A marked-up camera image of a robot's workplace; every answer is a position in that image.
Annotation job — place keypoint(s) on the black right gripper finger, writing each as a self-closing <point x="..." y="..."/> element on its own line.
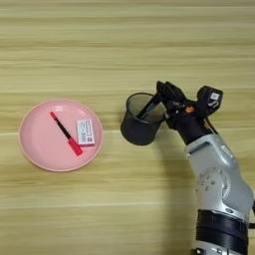
<point x="176" y="105"/>
<point x="171" y="90"/>

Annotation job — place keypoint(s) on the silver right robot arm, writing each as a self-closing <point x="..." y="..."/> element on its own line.
<point x="219" y="186"/>

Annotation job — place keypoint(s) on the white eraser box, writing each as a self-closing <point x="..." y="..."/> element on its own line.
<point x="85" y="132"/>

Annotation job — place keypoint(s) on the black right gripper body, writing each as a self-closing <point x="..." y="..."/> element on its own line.
<point x="189" y="123"/>

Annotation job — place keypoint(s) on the pink round plate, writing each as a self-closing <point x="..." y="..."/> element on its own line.
<point x="43" y="146"/>

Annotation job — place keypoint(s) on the red and black pen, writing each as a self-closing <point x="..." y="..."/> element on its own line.
<point x="64" y="131"/>

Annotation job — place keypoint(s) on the black mesh pen cup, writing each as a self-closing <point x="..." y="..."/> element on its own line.
<point x="137" y="132"/>

